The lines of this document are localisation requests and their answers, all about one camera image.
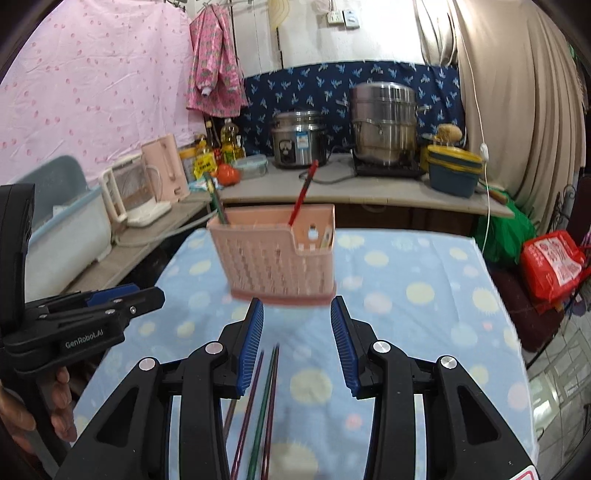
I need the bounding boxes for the navy leaf print cloth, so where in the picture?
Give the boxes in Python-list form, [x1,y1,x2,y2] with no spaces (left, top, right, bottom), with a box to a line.
[242,60,467,158]

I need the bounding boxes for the black metal chair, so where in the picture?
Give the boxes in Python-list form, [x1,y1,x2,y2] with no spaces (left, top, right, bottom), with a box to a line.
[556,182,591,259]

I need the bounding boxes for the red tomato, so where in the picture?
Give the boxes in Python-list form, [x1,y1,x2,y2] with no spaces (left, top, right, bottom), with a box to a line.
[215,163,241,187]

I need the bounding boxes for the steel rice cooker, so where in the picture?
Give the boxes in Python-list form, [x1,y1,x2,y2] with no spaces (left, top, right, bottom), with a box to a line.
[270,109,331,169]

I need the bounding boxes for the black induction cooker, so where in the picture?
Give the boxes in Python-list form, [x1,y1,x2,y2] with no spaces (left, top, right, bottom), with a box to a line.
[353,154,428,180]

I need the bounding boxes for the brown chopstick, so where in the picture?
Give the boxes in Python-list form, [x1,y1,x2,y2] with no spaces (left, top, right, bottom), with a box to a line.
[223,399,238,442]

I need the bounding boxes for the blue and yellow stacked bowls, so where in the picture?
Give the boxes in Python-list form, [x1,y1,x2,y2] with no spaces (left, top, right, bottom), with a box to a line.
[427,143,485,199]

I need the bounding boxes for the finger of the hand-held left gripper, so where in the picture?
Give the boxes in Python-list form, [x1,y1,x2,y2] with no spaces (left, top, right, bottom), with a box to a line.
[34,286,166,334]
[27,284,142,315]

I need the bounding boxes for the white dish box teal lid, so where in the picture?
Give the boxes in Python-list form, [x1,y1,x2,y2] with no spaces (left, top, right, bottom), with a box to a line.
[9,155,114,297]

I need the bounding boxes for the white glass electric kettle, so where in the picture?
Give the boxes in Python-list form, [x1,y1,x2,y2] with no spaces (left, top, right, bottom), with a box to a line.
[100,157,174,228]

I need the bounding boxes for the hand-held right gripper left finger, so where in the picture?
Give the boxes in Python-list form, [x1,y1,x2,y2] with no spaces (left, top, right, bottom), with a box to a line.
[55,298,265,480]

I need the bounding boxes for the person's left hand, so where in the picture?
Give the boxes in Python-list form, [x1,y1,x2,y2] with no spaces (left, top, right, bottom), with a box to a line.
[0,366,78,444]

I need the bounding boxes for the stainless steel steamer pot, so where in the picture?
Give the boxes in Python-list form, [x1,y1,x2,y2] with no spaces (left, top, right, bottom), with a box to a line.
[348,82,433,167]

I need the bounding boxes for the pink dotted wall cloth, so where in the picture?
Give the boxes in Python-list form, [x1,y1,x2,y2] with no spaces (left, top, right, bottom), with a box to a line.
[0,4,206,195]

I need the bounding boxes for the blue planet print tablecloth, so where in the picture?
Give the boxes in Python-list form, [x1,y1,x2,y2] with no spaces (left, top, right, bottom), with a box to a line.
[74,225,542,480]

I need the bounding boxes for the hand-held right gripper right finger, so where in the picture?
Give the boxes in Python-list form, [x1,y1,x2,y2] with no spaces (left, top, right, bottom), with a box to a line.
[331,295,539,480]

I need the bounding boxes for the grey wood pattern counter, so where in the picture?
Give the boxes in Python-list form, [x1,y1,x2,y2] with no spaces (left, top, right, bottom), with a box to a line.
[69,152,516,297]

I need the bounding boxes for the yellow label bottle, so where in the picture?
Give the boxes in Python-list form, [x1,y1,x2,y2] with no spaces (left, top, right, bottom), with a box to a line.
[191,136,219,182]

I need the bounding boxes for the green plastic bag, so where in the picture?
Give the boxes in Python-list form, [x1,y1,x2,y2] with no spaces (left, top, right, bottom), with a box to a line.
[473,188,539,267]

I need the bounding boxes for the white cable with switch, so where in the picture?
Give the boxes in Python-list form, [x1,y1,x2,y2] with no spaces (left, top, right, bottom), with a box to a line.
[454,0,493,219]

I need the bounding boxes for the bright red chopstick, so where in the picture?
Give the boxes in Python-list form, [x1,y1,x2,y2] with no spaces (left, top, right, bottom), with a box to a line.
[288,159,319,228]

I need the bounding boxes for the red printed bag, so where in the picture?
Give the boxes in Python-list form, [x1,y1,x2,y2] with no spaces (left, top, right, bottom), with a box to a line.
[521,230,588,304]

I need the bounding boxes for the beige curtain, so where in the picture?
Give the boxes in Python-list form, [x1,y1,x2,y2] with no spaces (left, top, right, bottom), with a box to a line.
[414,0,588,223]

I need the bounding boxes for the green chopstick with gold band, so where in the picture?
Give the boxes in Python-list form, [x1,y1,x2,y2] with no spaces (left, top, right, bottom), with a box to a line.
[209,176,230,226]
[247,344,278,480]

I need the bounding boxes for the pink perforated utensil basket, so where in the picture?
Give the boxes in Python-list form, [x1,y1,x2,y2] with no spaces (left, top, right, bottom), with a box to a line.
[206,203,338,308]

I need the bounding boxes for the yellow cooking oil bottle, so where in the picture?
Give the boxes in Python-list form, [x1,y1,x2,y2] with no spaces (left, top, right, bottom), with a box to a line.
[221,119,245,164]

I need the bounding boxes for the pink floral garment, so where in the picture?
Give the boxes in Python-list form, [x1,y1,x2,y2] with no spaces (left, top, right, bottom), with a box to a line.
[185,4,250,116]

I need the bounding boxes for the black power cable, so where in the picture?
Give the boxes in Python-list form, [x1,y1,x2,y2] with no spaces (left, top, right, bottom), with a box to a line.
[298,146,357,186]

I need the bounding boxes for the clear lidded food container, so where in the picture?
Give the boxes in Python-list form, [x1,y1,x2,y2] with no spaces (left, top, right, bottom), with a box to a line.
[233,154,270,181]

